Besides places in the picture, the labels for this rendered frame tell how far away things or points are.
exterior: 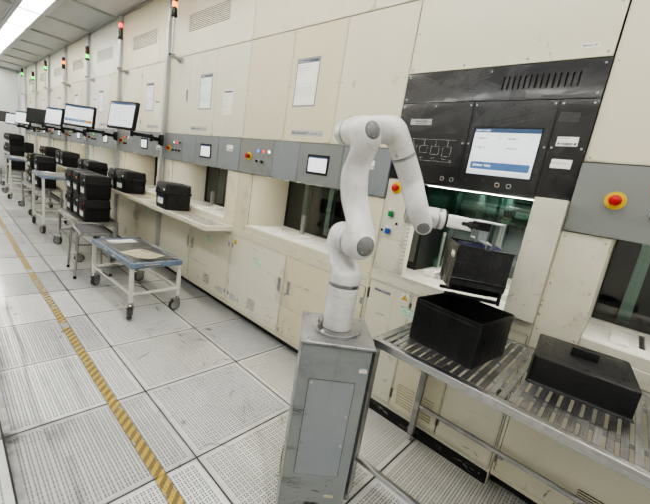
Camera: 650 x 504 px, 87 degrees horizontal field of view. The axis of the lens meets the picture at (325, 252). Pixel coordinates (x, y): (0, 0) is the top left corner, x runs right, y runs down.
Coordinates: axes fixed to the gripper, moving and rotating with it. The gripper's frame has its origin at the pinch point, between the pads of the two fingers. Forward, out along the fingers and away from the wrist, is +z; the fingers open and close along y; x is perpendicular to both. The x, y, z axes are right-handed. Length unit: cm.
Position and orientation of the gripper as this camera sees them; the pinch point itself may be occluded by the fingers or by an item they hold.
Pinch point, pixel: (483, 226)
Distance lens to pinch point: 153.3
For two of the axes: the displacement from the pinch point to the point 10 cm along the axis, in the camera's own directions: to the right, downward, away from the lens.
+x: 1.6, -9.7, -2.0
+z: 9.7, 1.9, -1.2
